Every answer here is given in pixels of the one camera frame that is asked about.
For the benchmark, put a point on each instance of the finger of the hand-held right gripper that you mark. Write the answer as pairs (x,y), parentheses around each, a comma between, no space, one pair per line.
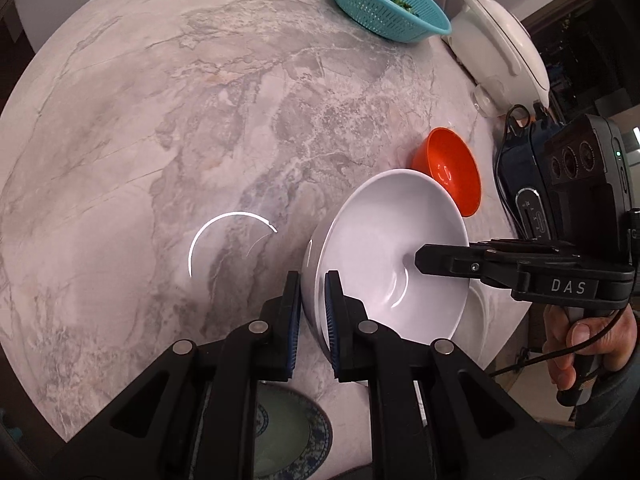
(450,260)

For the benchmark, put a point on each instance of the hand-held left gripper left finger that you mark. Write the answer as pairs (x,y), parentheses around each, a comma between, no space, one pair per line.
(292,320)

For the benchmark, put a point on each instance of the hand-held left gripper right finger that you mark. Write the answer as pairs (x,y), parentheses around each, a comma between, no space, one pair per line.
(330,320)

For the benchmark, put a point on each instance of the small white bowl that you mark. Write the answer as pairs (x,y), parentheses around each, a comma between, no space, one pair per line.
(390,230)

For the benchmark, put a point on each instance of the blue patterned bowl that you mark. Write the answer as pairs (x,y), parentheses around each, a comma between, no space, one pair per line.
(295,435)

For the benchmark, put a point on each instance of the person's right hand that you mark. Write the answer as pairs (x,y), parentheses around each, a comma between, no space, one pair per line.
(615,345)

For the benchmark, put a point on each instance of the dark blue appliance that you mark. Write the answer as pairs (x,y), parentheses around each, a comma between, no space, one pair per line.
(520,170)

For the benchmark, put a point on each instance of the orange bowl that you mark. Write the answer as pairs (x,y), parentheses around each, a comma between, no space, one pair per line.
(450,170)

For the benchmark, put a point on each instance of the dark shelf cabinet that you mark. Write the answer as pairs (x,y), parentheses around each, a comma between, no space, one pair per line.
(590,60)

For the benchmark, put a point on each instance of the clear glass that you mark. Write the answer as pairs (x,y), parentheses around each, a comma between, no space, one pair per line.
(485,102)

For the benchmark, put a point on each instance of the white rice cooker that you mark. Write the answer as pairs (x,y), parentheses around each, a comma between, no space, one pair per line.
(500,45)

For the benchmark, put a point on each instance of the teal plastic colander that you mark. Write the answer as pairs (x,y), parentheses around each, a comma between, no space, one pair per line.
(390,5)

